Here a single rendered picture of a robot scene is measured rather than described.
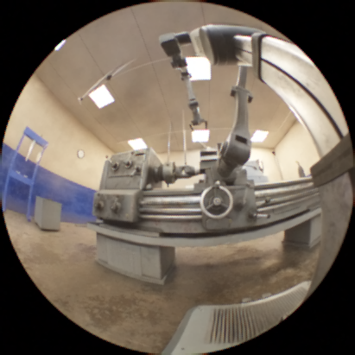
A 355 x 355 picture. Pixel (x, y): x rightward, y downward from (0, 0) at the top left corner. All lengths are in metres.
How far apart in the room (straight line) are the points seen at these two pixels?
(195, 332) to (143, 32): 3.25
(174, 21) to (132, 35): 0.83
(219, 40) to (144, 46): 2.54
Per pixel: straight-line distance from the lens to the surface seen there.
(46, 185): 3.84
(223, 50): 0.38
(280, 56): 0.21
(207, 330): 0.42
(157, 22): 2.85
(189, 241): 0.76
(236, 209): 0.79
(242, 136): 0.34
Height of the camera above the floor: 0.62
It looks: 20 degrees up
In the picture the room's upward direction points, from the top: straight up
